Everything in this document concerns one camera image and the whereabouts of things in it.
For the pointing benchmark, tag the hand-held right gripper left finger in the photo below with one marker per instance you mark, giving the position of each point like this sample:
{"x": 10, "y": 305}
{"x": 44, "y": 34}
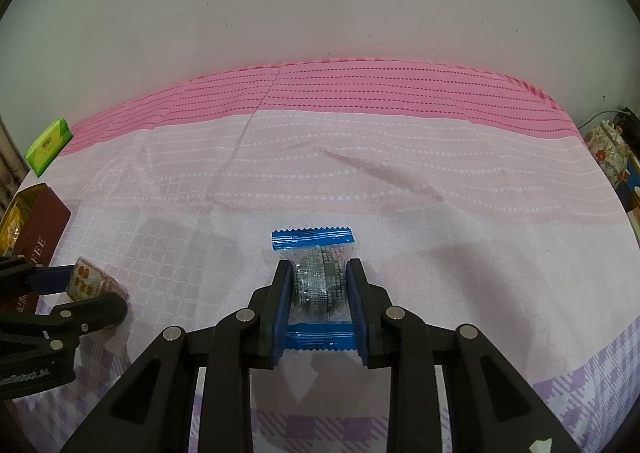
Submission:
{"x": 280, "y": 318}

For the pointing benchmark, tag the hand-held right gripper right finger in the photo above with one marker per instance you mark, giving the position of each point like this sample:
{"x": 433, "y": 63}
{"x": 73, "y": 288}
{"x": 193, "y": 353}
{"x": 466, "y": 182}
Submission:
{"x": 357, "y": 318}

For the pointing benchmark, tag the stack of books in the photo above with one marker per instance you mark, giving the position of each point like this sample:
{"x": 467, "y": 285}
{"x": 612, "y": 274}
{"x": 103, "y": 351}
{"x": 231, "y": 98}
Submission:
{"x": 635, "y": 228}

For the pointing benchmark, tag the blue printed box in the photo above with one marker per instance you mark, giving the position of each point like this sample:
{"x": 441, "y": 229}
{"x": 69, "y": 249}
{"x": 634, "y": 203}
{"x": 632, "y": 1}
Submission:
{"x": 631, "y": 195}

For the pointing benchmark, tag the small clear pinkish snack packet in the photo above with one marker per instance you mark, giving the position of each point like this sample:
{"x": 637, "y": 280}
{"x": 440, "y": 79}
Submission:
{"x": 95, "y": 280}

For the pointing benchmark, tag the green tissue pack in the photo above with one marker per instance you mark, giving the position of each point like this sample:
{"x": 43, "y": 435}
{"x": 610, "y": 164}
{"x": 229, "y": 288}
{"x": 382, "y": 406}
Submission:
{"x": 50, "y": 143}

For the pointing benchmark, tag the brown and gold tin box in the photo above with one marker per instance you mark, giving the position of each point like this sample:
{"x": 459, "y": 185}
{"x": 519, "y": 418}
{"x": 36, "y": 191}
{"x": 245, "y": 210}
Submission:
{"x": 42, "y": 228}

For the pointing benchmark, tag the floral ceramic teapot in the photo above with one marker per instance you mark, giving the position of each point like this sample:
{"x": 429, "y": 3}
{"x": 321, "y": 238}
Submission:
{"x": 607, "y": 153}

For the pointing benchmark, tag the black device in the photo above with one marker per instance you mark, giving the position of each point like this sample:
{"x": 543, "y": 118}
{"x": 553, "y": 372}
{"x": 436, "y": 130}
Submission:
{"x": 629, "y": 115}

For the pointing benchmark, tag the clear cookie packet blue ends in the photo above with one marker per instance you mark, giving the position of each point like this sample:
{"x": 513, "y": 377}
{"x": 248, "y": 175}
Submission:
{"x": 320, "y": 283}

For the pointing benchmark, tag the beige curtain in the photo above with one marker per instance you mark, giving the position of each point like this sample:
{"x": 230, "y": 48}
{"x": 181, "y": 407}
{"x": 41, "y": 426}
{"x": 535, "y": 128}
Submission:
{"x": 10, "y": 173}

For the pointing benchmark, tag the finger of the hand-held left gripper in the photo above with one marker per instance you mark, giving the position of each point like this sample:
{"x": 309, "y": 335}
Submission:
{"x": 50, "y": 278}
{"x": 95, "y": 310}

